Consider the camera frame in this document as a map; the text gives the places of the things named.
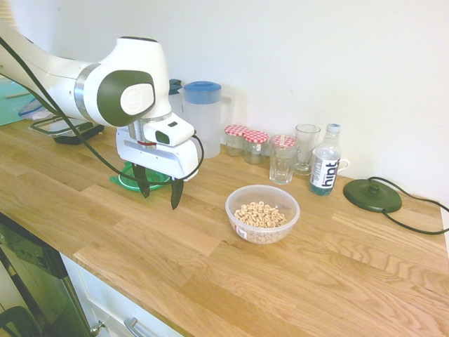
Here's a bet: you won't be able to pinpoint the faceted glass tumbler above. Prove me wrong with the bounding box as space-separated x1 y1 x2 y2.
269 134 302 186

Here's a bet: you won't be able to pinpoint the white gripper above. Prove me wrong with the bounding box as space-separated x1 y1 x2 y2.
116 126 201 211

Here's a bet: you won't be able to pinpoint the hint water bottle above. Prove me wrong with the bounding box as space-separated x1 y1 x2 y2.
309 123 342 197

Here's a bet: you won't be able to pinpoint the cereal rings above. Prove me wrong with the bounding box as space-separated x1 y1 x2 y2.
233 201 288 244

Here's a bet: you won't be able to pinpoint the white cabinet drawer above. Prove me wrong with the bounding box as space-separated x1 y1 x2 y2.
60 253 187 337

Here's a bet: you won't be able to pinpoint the dark kettle base cord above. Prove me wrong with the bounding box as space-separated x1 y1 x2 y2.
370 176 449 236

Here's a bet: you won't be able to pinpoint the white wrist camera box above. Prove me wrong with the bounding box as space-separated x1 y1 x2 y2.
142 117 196 146

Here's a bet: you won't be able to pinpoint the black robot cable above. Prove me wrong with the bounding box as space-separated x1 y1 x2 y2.
0 36 206 185

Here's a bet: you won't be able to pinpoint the metal drawer handle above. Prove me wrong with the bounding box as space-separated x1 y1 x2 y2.
123 317 155 337

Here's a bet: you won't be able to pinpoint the stainless steel appliance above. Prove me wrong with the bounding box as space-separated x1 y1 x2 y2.
0 211 93 337

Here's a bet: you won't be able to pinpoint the glass jar red checkered lid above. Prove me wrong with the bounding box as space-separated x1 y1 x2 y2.
242 130 270 166
272 134 300 152
224 124 251 157

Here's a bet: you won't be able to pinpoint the clear plastic food container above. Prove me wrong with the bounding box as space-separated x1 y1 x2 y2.
224 184 302 245

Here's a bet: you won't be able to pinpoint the plastic pitcher with blue lid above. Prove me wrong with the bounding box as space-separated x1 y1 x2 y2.
180 81 235 159

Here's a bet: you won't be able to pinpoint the tall footed drinking glass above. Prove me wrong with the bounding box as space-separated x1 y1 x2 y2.
294 124 322 177

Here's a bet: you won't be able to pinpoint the teal zip bag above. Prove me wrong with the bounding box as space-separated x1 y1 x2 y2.
0 76 59 128

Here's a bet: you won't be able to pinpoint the dark round kettle base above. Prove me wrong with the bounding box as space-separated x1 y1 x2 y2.
342 177 403 213

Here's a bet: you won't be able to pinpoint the green transparent container lid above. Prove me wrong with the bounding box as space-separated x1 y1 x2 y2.
108 161 173 192

